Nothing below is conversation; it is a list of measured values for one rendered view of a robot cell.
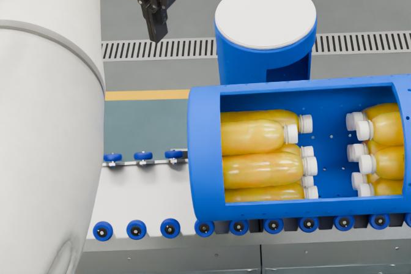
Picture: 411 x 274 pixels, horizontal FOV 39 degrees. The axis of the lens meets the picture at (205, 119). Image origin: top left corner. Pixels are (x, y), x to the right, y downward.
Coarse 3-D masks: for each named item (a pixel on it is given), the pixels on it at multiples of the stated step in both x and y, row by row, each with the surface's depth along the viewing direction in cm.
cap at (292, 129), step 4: (292, 124) 118; (288, 128) 117; (292, 128) 117; (296, 128) 117; (288, 132) 117; (292, 132) 117; (296, 132) 116; (292, 136) 117; (296, 136) 116; (292, 140) 117; (296, 140) 117
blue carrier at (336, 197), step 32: (192, 96) 117; (224, 96) 130; (256, 96) 130; (288, 96) 131; (320, 96) 131; (352, 96) 131; (384, 96) 131; (192, 128) 112; (320, 128) 136; (192, 160) 111; (320, 160) 136; (192, 192) 112; (320, 192) 131; (352, 192) 130
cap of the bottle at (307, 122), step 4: (304, 116) 124; (308, 116) 124; (304, 120) 123; (308, 120) 123; (304, 124) 123; (308, 124) 123; (312, 124) 123; (304, 128) 123; (308, 128) 123; (312, 128) 123; (304, 132) 124; (308, 132) 124
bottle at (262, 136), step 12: (240, 120) 119; (252, 120) 118; (264, 120) 117; (228, 132) 116; (240, 132) 116; (252, 132) 116; (264, 132) 116; (276, 132) 116; (228, 144) 116; (240, 144) 116; (252, 144) 116; (264, 144) 116; (276, 144) 116
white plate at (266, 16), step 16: (224, 0) 167; (240, 0) 166; (256, 0) 165; (272, 0) 165; (288, 0) 164; (304, 0) 164; (224, 16) 162; (240, 16) 162; (256, 16) 161; (272, 16) 160; (288, 16) 160; (304, 16) 159; (224, 32) 158; (240, 32) 157; (256, 32) 156; (272, 32) 156; (288, 32) 155; (304, 32) 155; (256, 48) 153; (272, 48) 153
